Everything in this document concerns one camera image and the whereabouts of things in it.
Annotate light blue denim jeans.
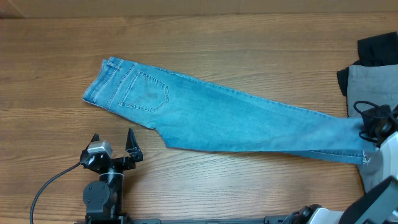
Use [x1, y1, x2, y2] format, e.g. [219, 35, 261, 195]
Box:
[83, 57, 375, 164]

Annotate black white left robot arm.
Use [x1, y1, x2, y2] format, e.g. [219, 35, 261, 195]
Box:
[80, 134, 136, 224]

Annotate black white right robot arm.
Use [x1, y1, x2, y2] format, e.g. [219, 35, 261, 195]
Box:
[127, 101, 397, 224]

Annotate grey folded trousers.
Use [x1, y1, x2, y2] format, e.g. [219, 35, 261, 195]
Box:
[347, 65, 397, 192]

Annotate black folded garment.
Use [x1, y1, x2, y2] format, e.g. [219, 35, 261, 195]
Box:
[336, 32, 397, 96]

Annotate brown cardboard back panel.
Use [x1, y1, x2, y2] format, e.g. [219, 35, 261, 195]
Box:
[1, 0, 397, 18]

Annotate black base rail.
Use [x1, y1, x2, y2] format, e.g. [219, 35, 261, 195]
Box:
[75, 215, 287, 224]

